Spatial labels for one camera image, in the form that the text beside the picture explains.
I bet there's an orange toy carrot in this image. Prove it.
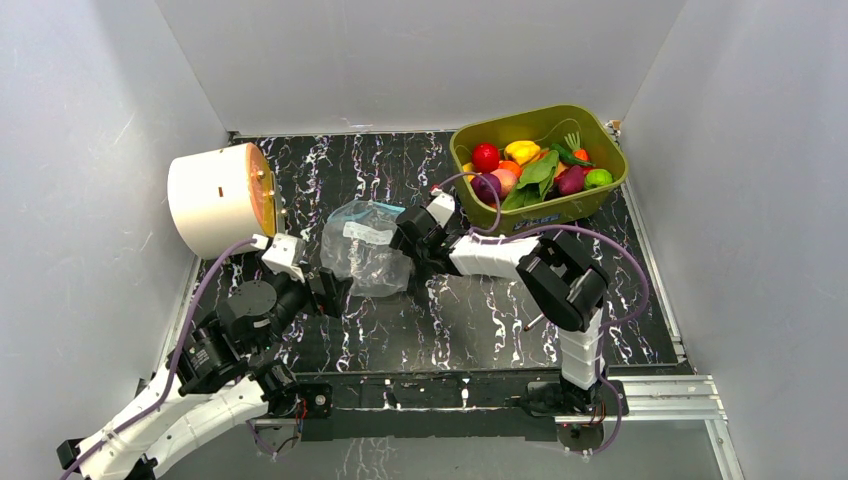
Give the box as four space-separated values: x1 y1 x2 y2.
564 132 590 165

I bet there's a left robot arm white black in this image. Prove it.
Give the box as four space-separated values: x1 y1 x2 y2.
57 268 350 479

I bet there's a purple toy onion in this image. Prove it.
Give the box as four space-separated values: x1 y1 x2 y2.
470 173 501 205

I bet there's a pink toy peach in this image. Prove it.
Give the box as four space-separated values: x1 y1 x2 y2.
491 168 518 200

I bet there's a clear zip top bag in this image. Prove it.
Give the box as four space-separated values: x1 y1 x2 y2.
320 200 413 298

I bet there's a white cylindrical appliance orange lid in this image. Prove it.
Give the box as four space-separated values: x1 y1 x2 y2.
167 143 284 260

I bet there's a green toy leaf vegetable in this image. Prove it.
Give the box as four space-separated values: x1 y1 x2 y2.
501 151 560 211

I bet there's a yellow toy bell pepper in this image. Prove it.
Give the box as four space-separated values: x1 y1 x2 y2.
504 140 541 166

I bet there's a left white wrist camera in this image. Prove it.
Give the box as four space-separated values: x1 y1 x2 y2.
260 233 305 283

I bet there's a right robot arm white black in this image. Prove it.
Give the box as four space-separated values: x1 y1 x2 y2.
390 206 610 414

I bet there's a lime green toy fruit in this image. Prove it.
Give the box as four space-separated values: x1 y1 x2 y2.
584 168 614 190

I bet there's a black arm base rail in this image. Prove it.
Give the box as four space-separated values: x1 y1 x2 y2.
298 368 630 445

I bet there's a red white marker pen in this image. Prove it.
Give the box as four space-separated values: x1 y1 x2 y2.
523 314 546 332

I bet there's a red toy apple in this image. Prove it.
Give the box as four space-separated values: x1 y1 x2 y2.
471 143 501 174

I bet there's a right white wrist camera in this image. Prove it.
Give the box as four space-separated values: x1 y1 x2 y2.
426 186 456 227

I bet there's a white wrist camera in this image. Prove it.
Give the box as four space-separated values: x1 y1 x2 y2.
260 233 305 283
426 186 456 227

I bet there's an olive green plastic bin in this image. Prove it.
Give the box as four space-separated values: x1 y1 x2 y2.
449 104 629 235

